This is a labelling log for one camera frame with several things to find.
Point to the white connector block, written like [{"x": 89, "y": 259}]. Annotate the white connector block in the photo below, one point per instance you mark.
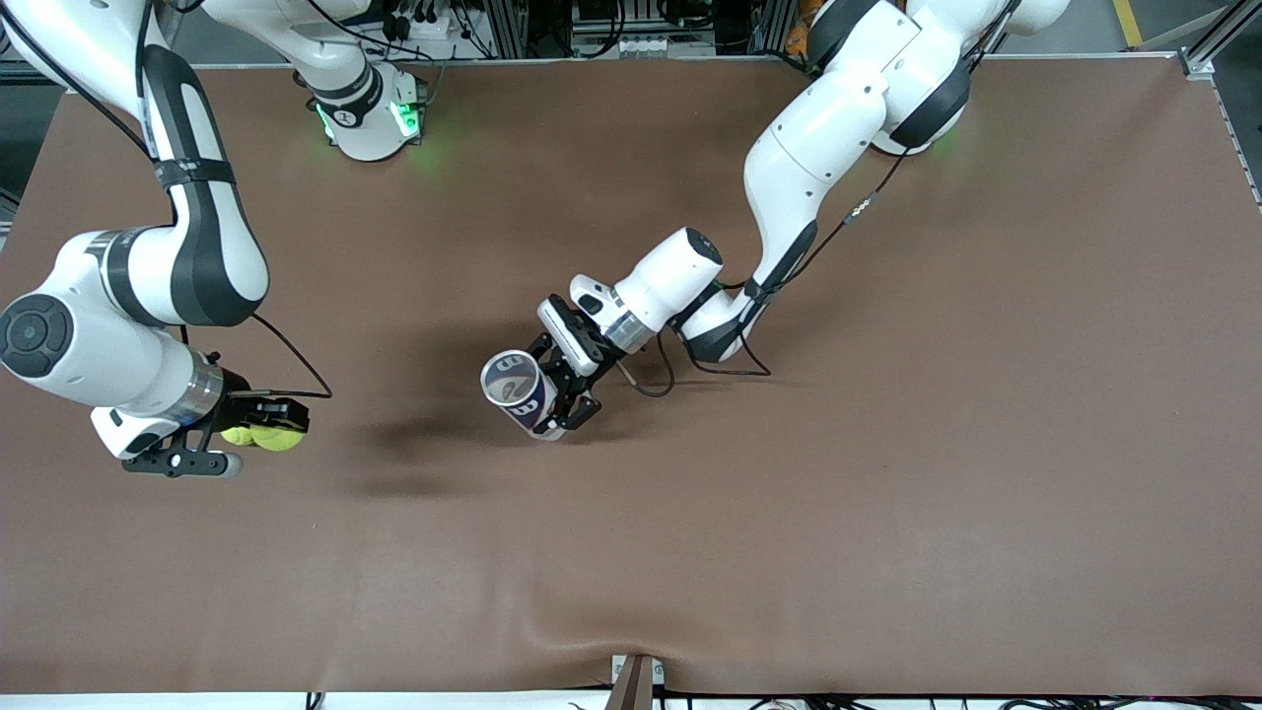
[{"x": 651, "y": 46}]

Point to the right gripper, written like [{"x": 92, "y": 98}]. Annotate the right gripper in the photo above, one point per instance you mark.
[{"x": 240, "y": 407}]

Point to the tennis ball can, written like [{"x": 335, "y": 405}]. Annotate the tennis ball can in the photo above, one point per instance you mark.
[{"x": 521, "y": 394}]

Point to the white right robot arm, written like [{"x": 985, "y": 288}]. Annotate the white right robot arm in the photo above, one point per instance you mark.
[{"x": 89, "y": 345}]

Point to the brown mounting bar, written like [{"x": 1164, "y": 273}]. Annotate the brown mounting bar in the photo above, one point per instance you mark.
[{"x": 631, "y": 688}]

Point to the grey bracket plate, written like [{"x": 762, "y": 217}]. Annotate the grey bracket plate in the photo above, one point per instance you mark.
[{"x": 659, "y": 673}]

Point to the orange packets pile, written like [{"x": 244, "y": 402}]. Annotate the orange packets pile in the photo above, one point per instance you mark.
[{"x": 799, "y": 39}]

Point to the yellow tennis ball black logo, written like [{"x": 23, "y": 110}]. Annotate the yellow tennis ball black logo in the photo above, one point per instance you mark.
[{"x": 240, "y": 436}]

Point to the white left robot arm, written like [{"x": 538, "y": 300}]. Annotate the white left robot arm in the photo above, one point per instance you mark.
[{"x": 808, "y": 148}]

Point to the white power strip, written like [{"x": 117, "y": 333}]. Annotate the white power strip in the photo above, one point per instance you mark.
[{"x": 424, "y": 28}]

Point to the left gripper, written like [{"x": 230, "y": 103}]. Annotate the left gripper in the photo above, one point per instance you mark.
[{"x": 580, "y": 352}]

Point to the brown table mat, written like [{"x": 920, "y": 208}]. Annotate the brown table mat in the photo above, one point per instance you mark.
[{"x": 631, "y": 552}]

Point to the aluminium frame strut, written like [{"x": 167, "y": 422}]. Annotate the aluminium frame strut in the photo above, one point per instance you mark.
[{"x": 1213, "y": 44}]

